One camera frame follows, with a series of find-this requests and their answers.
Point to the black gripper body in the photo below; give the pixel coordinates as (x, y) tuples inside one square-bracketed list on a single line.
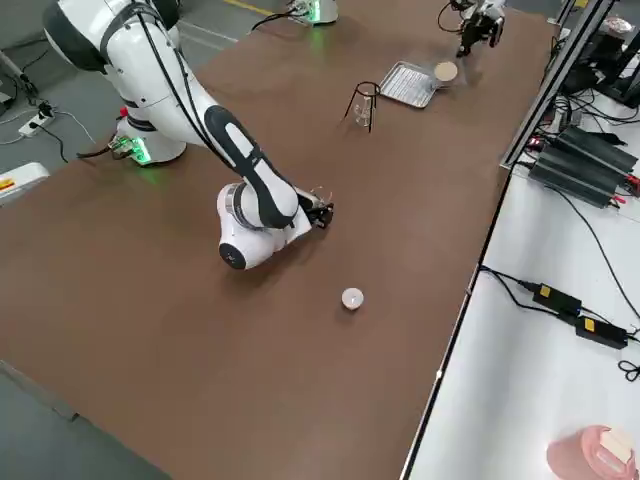
[(477, 25), (320, 216)]

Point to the black metal tripod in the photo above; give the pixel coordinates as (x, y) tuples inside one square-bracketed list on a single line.
[(369, 84)]

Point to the ribbed metal tray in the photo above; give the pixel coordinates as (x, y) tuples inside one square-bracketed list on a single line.
[(402, 87)]

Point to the small white bottle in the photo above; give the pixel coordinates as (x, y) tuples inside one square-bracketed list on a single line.
[(352, 298)]

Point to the small red display module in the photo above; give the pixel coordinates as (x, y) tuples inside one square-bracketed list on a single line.
[(535, 143)]

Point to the black metal stand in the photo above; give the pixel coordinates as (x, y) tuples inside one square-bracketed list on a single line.
[(607, 70)]

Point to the black ribbed power supply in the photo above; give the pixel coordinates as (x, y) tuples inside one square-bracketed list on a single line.
[(575, 180), (600, 150)]

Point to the black adapter yellow label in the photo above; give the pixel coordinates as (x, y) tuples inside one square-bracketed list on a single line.
[(602, 332), (557, 298)]

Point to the white power strip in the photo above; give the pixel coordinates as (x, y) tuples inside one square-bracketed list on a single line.
[(36, 125)]

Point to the white cabinet orange label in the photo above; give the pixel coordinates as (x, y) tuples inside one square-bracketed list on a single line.
[(22, 182)]

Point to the pink plastic container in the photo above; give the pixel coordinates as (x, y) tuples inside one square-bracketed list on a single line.
[(580, 455)]

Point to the aluminium frame post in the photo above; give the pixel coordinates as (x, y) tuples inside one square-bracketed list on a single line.
[(550, 85)]

